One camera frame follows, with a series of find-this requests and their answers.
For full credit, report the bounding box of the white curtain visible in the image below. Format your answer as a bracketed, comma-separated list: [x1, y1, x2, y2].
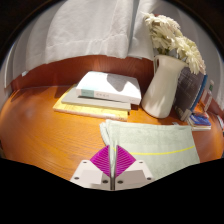
[9, 0, 224, 73]

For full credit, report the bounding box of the white flower bouquet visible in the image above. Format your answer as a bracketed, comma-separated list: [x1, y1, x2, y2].
[141, 12, 207, 76]

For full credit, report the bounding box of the white ceramic vase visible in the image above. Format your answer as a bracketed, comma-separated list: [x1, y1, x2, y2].
[141, 54, 189, 119]

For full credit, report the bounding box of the grey flat book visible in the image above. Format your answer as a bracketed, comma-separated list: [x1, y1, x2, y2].
[60, 84, 132, 112]

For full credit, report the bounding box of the pale green towel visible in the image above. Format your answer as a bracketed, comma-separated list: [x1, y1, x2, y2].
[99, 119, 201, 188]

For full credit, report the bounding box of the blue flat book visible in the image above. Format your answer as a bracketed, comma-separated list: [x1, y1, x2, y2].
[188, 111, 213, 131]

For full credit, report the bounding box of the blue upright book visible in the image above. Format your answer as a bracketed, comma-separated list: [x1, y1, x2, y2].
[189, 73, 209, 116]

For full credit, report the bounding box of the yellow flat book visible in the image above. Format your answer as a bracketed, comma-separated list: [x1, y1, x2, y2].
[52, 96, 129, 122]

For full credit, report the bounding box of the grey upright book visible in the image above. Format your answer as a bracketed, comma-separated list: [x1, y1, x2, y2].
[173, 66, 206, 122]

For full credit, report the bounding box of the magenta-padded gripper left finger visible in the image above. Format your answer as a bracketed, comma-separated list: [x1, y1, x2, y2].
[69, 144, 112, 191]

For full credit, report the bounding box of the white thick book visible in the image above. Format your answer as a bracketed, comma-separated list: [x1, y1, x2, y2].
[75, 70, 143, 106]

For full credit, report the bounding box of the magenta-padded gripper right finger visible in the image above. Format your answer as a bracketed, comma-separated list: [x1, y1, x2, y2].
[113, 144, 154, 191]

